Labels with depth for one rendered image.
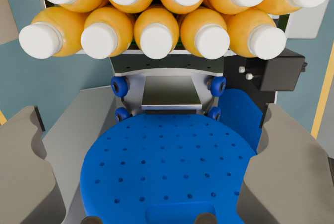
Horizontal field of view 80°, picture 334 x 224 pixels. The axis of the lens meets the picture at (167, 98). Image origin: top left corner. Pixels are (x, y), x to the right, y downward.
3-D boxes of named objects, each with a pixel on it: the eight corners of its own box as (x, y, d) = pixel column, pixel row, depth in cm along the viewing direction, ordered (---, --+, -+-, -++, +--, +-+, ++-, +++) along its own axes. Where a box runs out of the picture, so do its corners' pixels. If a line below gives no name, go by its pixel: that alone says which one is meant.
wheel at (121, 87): (121, 102, 40) (129, 99, 41) (118, 81, 38) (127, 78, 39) (110, 93, 43) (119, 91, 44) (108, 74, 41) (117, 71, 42)
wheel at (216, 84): (208, 98, 42) (217, 101, 41) (210, 78, 39) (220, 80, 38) (216, 91, 45) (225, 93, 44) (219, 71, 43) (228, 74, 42)
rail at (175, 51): (64, 49, 38) (57, 53, 35) (63, 44, 38) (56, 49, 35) (270, 50, 40) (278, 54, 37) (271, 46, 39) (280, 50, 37)
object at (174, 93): (145, 86, 45) (141, 117, 34) (145, 76, 44) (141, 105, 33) (190, 86, 45) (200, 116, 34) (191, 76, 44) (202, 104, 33)
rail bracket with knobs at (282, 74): (231, 72, 47) (249, 92, 38) (237, 41, 44) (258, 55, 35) (273, 72, 48) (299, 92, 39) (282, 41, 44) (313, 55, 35)
